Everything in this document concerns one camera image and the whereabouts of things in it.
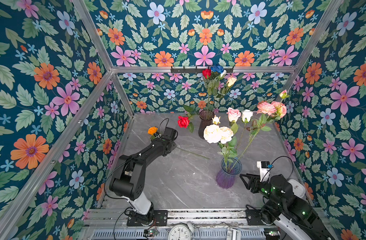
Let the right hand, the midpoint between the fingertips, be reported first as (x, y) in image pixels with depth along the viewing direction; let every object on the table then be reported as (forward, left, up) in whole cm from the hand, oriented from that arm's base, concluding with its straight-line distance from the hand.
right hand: (245, 173), depth 72 cm
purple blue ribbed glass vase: (+1, +8, -8) cm, 12 cm away
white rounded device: (-2, -32, -15) cm, 35 cm away
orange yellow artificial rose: (+35, +56, -11) cm, 67 cm away
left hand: (+22, +40, -9) cm, 46 cm away
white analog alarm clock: (-23, +30, -12) cm, 40 cm away
